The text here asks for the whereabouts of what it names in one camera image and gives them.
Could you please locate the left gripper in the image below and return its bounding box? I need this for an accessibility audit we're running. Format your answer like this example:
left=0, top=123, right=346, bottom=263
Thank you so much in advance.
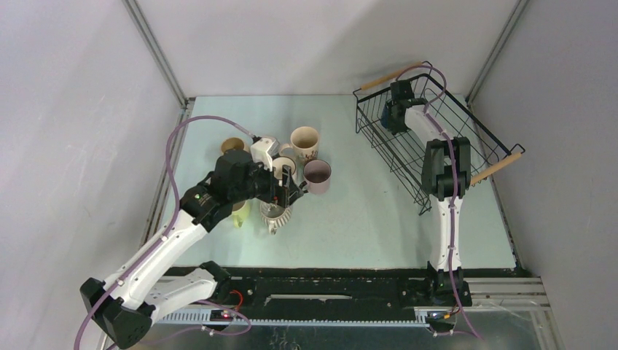
left=230, top=155, right=302, bottom=209

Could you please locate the white ribbed black-rimmed mug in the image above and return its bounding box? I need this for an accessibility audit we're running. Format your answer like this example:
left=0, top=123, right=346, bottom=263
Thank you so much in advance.
left=273, top=156, right=298, bottom=187

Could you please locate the lilac mug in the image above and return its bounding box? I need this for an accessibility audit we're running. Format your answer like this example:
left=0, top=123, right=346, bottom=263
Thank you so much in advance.
left=300, top=159, right=332, bottom=195

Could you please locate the white ribbed cup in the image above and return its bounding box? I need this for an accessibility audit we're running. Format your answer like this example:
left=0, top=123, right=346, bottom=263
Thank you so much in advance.
left=259, top=202, right=293, bottom=235

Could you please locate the floral patterned mug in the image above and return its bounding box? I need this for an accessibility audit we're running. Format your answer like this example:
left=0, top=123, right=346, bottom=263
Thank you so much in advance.
left=279, top=126, right=320, bottom=166

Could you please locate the light green mug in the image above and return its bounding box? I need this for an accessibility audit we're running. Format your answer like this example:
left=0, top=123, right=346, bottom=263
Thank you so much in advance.
left=230, top=200, right=251, bottom=228

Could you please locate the beige ceramic cup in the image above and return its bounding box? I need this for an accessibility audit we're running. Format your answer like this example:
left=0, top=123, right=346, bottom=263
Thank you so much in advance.
left=220, top=137, right=249, bottom=155

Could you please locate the dark blue mug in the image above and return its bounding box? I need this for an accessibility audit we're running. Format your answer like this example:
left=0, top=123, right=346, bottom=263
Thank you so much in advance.
left=380, top=101, right=391, bottom=129

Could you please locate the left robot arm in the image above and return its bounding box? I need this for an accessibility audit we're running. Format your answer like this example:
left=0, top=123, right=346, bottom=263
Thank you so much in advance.
left=79, top=150, right=308, bottom=349

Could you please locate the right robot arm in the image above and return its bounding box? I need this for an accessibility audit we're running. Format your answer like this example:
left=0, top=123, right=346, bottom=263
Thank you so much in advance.
left=381, top=80, right=471, bottom=305

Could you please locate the black wire dish rack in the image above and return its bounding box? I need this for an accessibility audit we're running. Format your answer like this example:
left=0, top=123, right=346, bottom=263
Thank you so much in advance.
left=353, top=61, right=525, bottom=214

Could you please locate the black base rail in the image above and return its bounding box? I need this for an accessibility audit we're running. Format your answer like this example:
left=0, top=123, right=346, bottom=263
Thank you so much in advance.
left=184, top=264, right=473, bottom=324

